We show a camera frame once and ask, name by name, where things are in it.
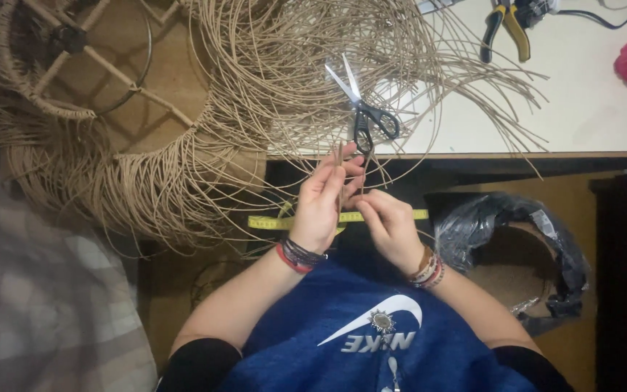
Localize person's right hand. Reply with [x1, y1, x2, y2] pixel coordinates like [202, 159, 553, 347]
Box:
[348, 189, 426, 277]

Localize person's left hand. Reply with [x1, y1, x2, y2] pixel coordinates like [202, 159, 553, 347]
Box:
[288, 142, 366, 255]

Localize bundle of short tan cords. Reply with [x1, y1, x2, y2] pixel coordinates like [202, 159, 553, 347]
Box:
[331, 140, 371, 210]

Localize yellow measuring tape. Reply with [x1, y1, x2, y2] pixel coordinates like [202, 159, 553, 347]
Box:
[247, 203, 430, 236]

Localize silver round pendant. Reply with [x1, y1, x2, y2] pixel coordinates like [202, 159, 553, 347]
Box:
[369, 309, 397, 334]

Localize blue shirt with white print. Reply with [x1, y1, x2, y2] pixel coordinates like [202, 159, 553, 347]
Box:
[156, 248, 575, 392]

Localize black plastic bag with spool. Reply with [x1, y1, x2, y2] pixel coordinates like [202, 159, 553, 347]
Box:
[425, 191, 592, 335]

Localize plaid grey blanket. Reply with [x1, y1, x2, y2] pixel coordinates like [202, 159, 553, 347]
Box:
[0, 152, 159, 392]

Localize red and black left bracelets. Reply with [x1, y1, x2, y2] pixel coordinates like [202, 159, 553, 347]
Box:
[275, 235, 329, 274]

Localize beaded brown right bracelets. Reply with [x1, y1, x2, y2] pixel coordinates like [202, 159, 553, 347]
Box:
[406, 244, 447, 290]

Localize black handled scissors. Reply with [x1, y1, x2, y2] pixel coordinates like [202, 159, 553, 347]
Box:
[324, 53, 401, 155]

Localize heap of loose tan cords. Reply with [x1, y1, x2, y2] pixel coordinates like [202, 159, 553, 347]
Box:
[183, 0, 551, 186]

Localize yellow black handled pliers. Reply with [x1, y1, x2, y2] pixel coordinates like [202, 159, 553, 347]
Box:
[479, 0, 532, 64]

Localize woven tan cord lampshade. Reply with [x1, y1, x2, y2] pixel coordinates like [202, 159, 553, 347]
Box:
[0, 0, 271, 257]

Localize dark blue cable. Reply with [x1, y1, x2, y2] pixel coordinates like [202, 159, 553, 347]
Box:
[556, 0, 627, 30]

